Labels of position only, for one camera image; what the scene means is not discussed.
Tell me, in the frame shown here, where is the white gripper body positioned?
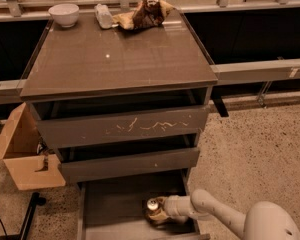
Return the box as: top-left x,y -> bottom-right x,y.
163,195 -> 193,223

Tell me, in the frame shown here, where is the orange soda can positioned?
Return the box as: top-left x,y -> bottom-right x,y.
143,198 -> 162,222

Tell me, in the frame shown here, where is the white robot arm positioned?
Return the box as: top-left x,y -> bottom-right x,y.
146,189 -> 300,240

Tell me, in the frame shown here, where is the grey middle drawer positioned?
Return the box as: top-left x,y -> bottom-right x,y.
59,134 -> 200,183

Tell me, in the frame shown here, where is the grey drawer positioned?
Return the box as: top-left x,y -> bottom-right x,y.
59,134 -> 200,183
77,170 -> 210,240
34,88 -> 210,148

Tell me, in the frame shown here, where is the grey bottom drawer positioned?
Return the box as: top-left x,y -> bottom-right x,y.
77,170 -> 210,240

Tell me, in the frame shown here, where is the grey drawer cabinet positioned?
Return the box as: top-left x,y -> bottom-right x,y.
19,9 -> 219,185

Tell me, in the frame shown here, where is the grey top drawer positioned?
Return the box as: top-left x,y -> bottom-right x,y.
34,88 -> 210,148

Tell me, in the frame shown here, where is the black stand base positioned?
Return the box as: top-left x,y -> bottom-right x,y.
0,192 -> 46,240

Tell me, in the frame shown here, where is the open cardboard box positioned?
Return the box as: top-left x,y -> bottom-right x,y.
0,103 -> 66,190

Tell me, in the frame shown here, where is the brown chip bag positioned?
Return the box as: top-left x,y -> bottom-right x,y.
112,0 -> 175,30

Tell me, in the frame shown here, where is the white ceramic bowl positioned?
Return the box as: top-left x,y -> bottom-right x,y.
48,3 -> 79,28

